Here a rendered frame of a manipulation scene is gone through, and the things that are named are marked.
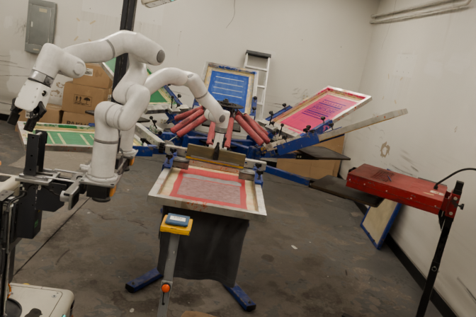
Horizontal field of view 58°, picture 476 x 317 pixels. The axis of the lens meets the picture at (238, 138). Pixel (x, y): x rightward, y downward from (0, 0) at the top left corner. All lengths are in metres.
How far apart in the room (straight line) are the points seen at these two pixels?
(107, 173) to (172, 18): 5.14
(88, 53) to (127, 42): 0.15
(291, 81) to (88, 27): 3.18
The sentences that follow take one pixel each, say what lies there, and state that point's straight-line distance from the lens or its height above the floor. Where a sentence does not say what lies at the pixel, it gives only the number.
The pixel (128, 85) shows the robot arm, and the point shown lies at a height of 1.53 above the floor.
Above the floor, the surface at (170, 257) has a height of 0.79.
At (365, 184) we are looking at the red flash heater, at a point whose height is 1.07.
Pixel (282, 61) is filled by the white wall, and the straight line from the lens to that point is 6.75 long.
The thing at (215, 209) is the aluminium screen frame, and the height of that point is 0.98.
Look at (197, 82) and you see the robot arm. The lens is 2.37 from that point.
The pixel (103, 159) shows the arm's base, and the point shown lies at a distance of 1.80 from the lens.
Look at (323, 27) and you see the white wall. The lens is 6.85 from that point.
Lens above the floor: 1.74
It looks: 12 degrees down
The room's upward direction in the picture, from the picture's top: 11 degrees clockwise
